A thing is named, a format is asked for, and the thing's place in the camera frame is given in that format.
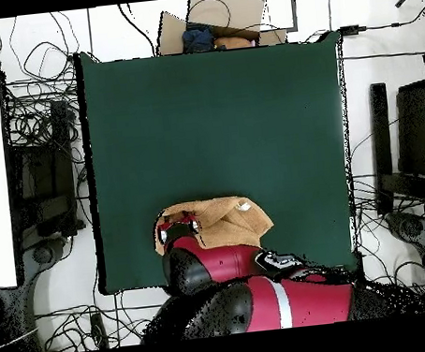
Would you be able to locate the tan terry towel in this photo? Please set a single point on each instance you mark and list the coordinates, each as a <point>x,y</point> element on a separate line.
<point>236,222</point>

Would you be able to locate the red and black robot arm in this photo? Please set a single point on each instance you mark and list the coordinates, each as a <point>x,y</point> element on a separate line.
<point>252,269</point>

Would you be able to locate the dark green table cloth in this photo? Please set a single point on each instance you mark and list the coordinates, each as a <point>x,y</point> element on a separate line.
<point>211,127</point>

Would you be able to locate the black stand base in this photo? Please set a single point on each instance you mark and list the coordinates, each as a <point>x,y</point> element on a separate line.
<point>45,253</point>
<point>413,228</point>

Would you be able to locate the black power strip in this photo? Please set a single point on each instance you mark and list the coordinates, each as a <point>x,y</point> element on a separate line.
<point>99,331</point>

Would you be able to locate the dark blue garment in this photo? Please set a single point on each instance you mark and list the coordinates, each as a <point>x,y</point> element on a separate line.
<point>198,38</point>

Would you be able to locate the orange garment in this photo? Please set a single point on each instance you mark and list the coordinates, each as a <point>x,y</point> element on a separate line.
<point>232,43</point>

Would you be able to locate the brown cardboard box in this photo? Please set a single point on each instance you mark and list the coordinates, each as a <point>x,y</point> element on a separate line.
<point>240,11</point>

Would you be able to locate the black upright bar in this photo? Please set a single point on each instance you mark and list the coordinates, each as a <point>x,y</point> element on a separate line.
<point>381,139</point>

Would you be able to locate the black power adapter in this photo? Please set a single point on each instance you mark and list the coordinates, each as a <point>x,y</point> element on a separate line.
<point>351,30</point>

